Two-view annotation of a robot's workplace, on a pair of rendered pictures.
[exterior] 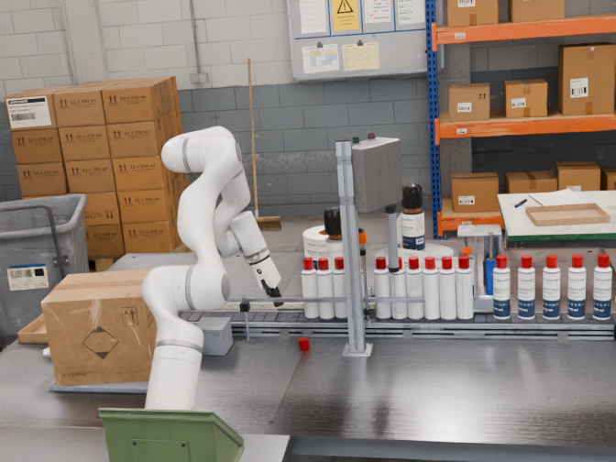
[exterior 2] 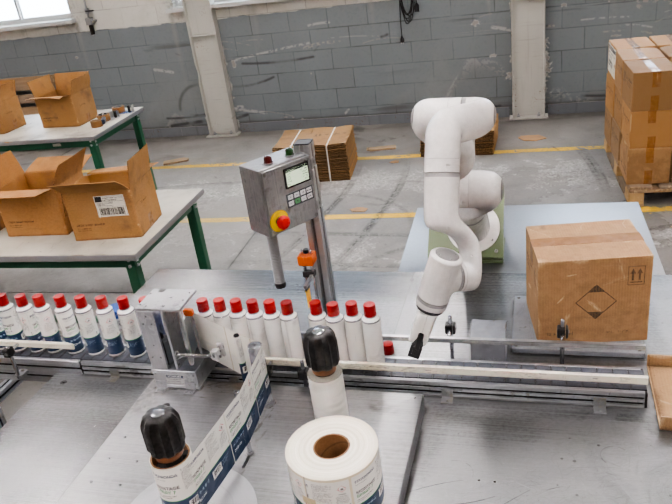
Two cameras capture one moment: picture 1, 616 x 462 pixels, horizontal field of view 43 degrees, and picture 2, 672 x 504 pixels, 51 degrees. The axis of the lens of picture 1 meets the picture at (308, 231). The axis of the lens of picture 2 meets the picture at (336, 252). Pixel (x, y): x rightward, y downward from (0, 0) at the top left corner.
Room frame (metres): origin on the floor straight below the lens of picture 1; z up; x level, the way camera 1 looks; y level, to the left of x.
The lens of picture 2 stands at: (4.05, 0.11, 2.05)
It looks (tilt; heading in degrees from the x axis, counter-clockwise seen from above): 26 degrees down; 186
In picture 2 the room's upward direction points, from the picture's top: 8 degrees counter-clockwise
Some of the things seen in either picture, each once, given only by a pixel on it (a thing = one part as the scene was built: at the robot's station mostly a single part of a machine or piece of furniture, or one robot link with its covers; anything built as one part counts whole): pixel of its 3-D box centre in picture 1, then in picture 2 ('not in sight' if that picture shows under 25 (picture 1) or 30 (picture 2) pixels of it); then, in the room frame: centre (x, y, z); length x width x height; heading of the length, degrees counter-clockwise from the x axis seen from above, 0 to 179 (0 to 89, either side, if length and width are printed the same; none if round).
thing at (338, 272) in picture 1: (341, 287); (336, 334); (2.40, -0.09, 0.98); 0.05 x 0.05 x 0.20
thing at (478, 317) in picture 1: (349, 322); (335, 369); (2.39, -0.11, 0.86); 1.65 x 0.08 x 0.04; 77
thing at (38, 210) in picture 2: not in sight; (43, 191); (0.82, -1.64, 0.96); 0.53 x 0.45 x 0.37; 171
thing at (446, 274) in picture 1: (447, 288); (225, 329); (2.31, -0.43, 0.98); 0.05 x 0.05 x 0.20
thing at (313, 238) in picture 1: (329, 249); (335, 471); (2.89, -0.08, 0.95); 0.20 x 0.20 x 0.14
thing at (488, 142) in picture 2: not in sight; (459, 134); (-2.07, 0.73, 0.11); 0.65 x 0.54 x 0.22; 77
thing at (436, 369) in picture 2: (267, 305); (431, 369); (2.49, 0.16, 0.91); 1.07 x 0.01 x 0.02; 77
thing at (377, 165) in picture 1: (370, 173); (280, 191); (2.28, -0.20, 1.38); 0.17 x 0.10 x 0.19; 133
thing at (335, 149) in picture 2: not in sight; (316, 154); (-1.80, -0.54, 0.16); 0.65 x 0.54 x 0.32; 84
